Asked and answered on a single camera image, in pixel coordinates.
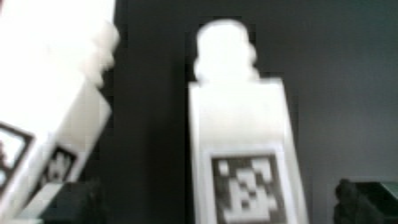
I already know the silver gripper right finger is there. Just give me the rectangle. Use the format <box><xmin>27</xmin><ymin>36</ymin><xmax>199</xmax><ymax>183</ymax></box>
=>
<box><xmin>332</xmin><ymin>179</ymin><xmax>398</xmax><ymax>224</ymax></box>

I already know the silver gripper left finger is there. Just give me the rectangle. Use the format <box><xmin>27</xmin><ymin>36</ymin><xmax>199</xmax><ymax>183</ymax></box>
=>
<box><xmin>23</xmin><ymin>181</ymin><xmax>107</xmax><ymax>224</ymax></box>

